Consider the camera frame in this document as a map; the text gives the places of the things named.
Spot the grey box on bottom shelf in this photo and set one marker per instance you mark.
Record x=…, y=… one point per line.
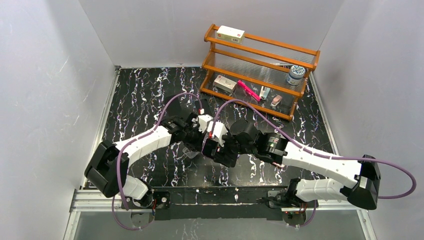
x=225, y=84

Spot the pink utility knife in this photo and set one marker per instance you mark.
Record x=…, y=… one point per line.
x=248, y=91

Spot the pink stapler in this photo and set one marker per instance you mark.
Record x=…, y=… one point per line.
x=276, y=101

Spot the blue white round tin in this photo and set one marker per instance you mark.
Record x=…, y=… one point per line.
x=295, y=75

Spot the white box on top shelf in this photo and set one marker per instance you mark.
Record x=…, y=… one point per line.
x=230, y=34

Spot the black phone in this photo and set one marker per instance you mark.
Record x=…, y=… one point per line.
x=174, y=108
x=204, y=104

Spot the orange wooden shelf rack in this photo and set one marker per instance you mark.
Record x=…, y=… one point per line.
x=258, y=61

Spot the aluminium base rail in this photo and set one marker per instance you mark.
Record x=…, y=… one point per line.
x=94, y=201

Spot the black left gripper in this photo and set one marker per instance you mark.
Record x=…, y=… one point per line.
x=192, y=139

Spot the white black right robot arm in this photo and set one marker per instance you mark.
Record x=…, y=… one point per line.
x=354, y=181

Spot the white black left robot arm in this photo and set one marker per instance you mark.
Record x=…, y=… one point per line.
x=108, y=167

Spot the white green stapler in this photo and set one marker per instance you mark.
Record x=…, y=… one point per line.
x=264, y=92

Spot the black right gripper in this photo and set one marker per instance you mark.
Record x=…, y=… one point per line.
x=226, y=153

